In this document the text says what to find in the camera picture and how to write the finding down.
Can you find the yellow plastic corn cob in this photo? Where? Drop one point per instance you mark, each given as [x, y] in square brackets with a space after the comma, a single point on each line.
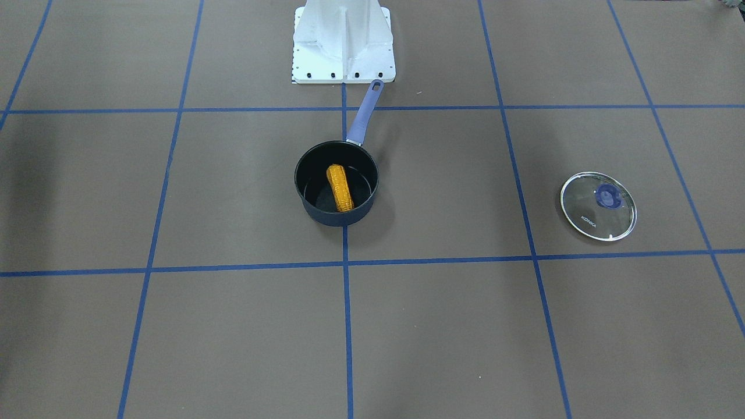
[339, 184]

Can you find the glass pot lid blue knob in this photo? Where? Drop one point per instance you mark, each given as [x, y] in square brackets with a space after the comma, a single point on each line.
[598, 206]

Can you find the dark blue saucepan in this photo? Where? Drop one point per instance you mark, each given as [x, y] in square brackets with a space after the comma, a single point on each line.
[362, 171]

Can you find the white camera mast base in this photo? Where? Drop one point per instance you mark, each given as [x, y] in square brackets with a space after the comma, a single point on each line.
[342, 42]

